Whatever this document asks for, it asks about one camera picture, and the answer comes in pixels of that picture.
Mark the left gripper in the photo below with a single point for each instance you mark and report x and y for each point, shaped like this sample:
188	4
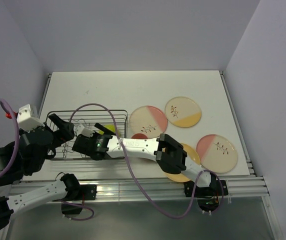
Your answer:
62	124

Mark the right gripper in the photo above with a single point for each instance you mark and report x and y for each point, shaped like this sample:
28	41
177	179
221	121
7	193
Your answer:
100	126

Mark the lime green bowl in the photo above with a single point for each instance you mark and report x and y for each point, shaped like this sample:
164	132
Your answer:
109	127

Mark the yellow cream leaf plate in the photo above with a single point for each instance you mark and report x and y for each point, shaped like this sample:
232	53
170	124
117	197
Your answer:
183	112

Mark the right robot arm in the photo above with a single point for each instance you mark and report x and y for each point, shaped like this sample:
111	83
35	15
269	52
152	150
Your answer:
164	150

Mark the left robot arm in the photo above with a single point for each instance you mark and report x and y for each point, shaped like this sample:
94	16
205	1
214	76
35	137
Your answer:
12	168

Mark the pink cream plate near rack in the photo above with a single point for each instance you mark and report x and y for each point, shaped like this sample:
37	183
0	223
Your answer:
149	121

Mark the pink plastic cup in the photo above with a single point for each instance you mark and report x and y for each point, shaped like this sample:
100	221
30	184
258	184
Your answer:
139	136

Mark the plain yellow bear plate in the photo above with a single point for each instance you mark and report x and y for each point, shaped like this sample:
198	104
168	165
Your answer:
191	153

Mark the pink cream plate right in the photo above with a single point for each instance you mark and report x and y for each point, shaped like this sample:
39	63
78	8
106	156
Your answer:
216	153

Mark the black wire dish rack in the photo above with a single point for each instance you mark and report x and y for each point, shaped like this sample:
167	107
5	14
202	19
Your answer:
88	118

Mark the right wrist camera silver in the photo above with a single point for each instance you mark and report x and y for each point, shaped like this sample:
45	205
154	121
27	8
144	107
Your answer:
84	130

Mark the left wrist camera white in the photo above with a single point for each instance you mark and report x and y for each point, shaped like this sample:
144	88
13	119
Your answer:
27	118

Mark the aluminium table edge rail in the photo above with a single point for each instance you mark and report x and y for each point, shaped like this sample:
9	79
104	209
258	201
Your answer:
159	189

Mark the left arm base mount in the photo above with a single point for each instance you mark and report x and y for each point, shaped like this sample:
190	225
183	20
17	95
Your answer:
87	192

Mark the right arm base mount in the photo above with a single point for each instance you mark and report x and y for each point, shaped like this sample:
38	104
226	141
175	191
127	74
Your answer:
208	198

